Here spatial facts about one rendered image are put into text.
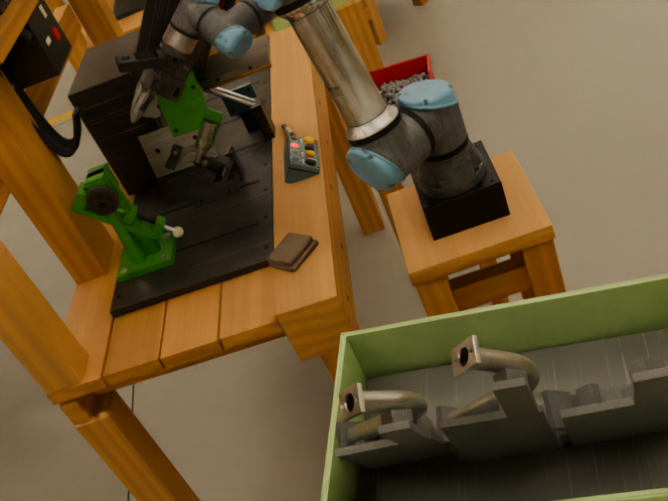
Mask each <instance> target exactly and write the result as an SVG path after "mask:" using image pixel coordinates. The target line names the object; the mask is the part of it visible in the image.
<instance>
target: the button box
mask: <svg viewBox="0 0 668 501"><path fill-rule="evenodd" d="M291 136H294V135H288V137H287V141H286V145H285V149H284V152H283V153H284V177H285V182H286V183H290V184H292V183H295V182H298V181H301V180H304V179H307V178H310V177H312V176H315V175H318V174H319V172H320V162H319V153H318V144H317V140H315V141H314V143H313V145H314V150H312V151H314V152H315V156H314V157H313V158H315V159H316V163H315V164H314V165H311V164H308V163H307V162H306V158H307V157H308V156H307V155H306V154H305V153H306V151H307V150H308V149H306V148H305V145H306V144H307V143H305V142H304V140H303V139H304V137H299V136H294V137H296V138H297V139H298V140H292V139H290V137H291ZM291 143H295V144H297V145H298V147H293V146H291ZM291 150H296V151H298V154H293V153H292V152H291ZM292 157H297V158H298V159H299V161H293V160H292V159H291V158H292Z"/></svg>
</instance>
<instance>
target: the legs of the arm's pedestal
mask: <svg viewBox="0 0 668 501"><path fill-rule="evenodd" d="M510 256H511V259H508V260H505V261H502V262H499V263H496V264H493V265H490V266H487V267H484V268H482V269H479V270H476V271H473V272H470V273H467V274H464V275H462V276H459V277H456V278H453V279H449V278H448V275H446V276H443V277H440V278H437V279H434V280H431V281H428V282H425V283H422V284H419V285H417V286H416V288H417V292H418V295H419V297H420V300H421V302H422V305H423V307H424V310H425V312H426V315H427V317H431V316H437V315H442V314H448V313H453V312H459V311H464V310H467V309H470V308H473V307H476V306H479V305H482V304H485V303H488V302H491V301H494V300H497V299H500V298H503V297H506V296H509V295H512V294H515V293H518V292H521V294H522V298H523V300H524V299H530V298H535V297H541V296H546V295H552V294H557V293H563V292H566V288H565V284H564V280H563V276H562V272H561V268H560V264H559V260H558V256H557V252H556V248H555V244H554V240H550V241H547V242H544V243H541V244H538V245H535V246H532V247H529V248H526V249H523V250H518V251H516V252H513V253H510Z"/></svg>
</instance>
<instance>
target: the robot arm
mask: <svg viewBox="0 0 668 501"><path fill-rule="evenodd" d="M218 2H219V0H181V1H180V3H179V5H178V7H177V9H176V11H175V13H174V15H173V17H172V19H171V21H170V23H169V25H168V27H167V29H166V31H165V33H164V35H163V37H162V38H163V40H162V41H161V43H160V48H161V49H162V50H154V51H147V52H140V53H132V54H125V55H118V56H115V63H116V66H117V68H118V70H119V71H120V72H121V73H126V72H133V71H140V70H144V72H143V74H142V76H141V78H140V80H139V82H138V85H137V88H136V91H135V94H134V99H133V102H132V106H131V110H130V120H131V122H132V123H135V122H136V121H137V120H138V119H139V118H140V117H153V118H157V117H159V116H160V114H161V111H160V110H159V109H158V108H157V101H158V96H157V95H156V93H157V94H160V95H161V96H162V97H165V98H167V99H170V100H173V101H175V102H178V101H179V99H180V97H181V95H182V93H183V91H184V89H185V87H186V85H187V83H186V79H187V77H188V75H189V73H190V71H191V69H192V68H193V66H194V64H195V62H196V58H194V56H193V54H192V53H193V51H194V49H195V47H196V45H197V43H198V41H199V39H200V37H203V38H204V39H205V40H206V41H208V42H209V43H210V44H211V45H213V46H214V47H215V48H216V49H217V50H218V51H219V52H221V53H223V54H225V55H226V56H227V57H229V58H231V59H234V60H236V59H239V58H241V57H243V56H244V55H245V54H246V53H247V50H249V49H250V48H251V45H252V40H253V38H252V35H253V34H254V33H256V32H257V31H258V30H259V29H261V28H262V27H263V26H265V25H266V24H268V23H269V22H270V21H272V20H273V19H274V18H276V17H278V18H282V19H286V20H287V21H289V23H290V25H291V26H292V28H293V30H294V32H295V33H296V35H297V37H298V39H299V40H300V42H301V44H302V46H303V47H304V49H305V51H306V53H307V55H308V56H309V58H310V60H311V62H312V63H313V65H314V67H315V69H316V70H317V72H318V74H319V75H320V76H321V78H322V80H323V82H324V83H325V85H326V87H327V89H328V91H329V92H330V94H331V96H332V97H333V99H334V101H335V103H336V105H337V106H338V108H339V110H340V112H341V113H342V115H343V117H344V119H345V120H346V122H347V124H348V130H347V133H346V137H347V139H348V141H349V143H350V145H351V146H352V148H350V149H349V150H348V152H347V155H346V157H347V162H348V164H349V166H350V168H351V169H352V171H353V172H354V173H355V174H356V175H357V176H358V177H359V178H360V179H361V180H362V181H364V182H365V183H366V184H368V185H369V186H371V187H373V188H375V189H378V190H383V191H387V190H391V189H393V188H394V187H396V186H397V185H398V184H399V183H400V182H403V181H404V180H405V179H406V177H407V176H408V175H409V174H411V173H412V172H413V171H414V170H415V169H416V168H417V181H418V184H419V187H420V189H421V190H422V191H423V192H424V193H425V194H426V195H428V196H431V197H435V198H449V197H454V196H458V195H461V194H463V193H465V192H467V191H469V190H471V189H472V188H474V187H475V186H476V185H477V184H479V183H480V181H481V180H482V179H483V177H484V176H485V173H486V165H485V162H484V158H483V156H482V154H481V153H480V152H479V151H478V149H477V148H476V147H475V146H474V144H473V143H472V142H471V140H470V139H469V137H468V134H467V131H466V127H465V124H464V121H463V117H462V114H461V111H460V108H459V104H458V98H457V97H456V95H455V92H454V90H453V87H452V86H451V84H450V83H448V82H445V81H442V80H425V81H420V82H416V83H412V84H409V85H408V86H406V87H404V88H403V89H402V90H401V91H400V92H399V94H398V98H397V103H398V105H399V108H396V107H394V106H391V105H387V104H386V103H385V101H384V99H383V98H382V96H381V94H380V92H379V90H378V88H377V86H376V85H375V83H374V81H373V79H372V77H371V75H370V73H369V72H368V70H367V68H366V66H365V64H364V62H363V60H362V59H361V57H360V55H359V53H358V51H357V49H356V47H355V46H354V44H353V42H352V40H351V38H350V36H349V34H348V33H347V31H346V29H345V27H344V25H343V23H342V21H341V20H340V18H339V16H338V14H337V12H336V10H335V8H334V7H333V5H332V3H331V1H330V0H242V1H241V2H239V3H238V4H237V5H235V6H234V7H232V8H231V9H229V10H228V11H227V12H224V11H223V10H221V9H220V8H219V7H218V6H217V5H218ZM164 51H165V52H164ZM180 90H181V93H180V95H179V96H178V94H179V92H180ZM177 96H178V97H177Z"/></svg>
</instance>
